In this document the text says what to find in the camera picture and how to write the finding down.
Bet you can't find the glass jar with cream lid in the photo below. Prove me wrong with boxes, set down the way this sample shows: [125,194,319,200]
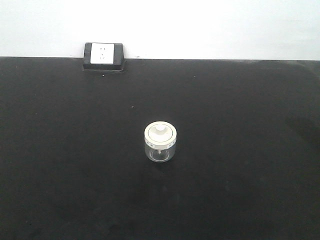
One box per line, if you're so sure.
[144,121,177,163]

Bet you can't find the black white power socket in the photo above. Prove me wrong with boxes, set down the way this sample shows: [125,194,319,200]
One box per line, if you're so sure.
[83,42,125,72]

